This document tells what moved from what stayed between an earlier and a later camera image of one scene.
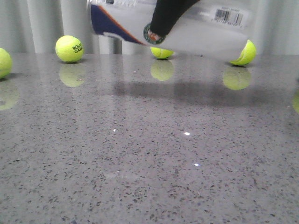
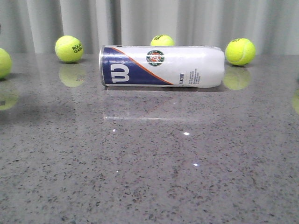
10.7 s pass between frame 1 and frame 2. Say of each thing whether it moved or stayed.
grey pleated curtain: stayed
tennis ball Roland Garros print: stayed
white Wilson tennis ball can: moved
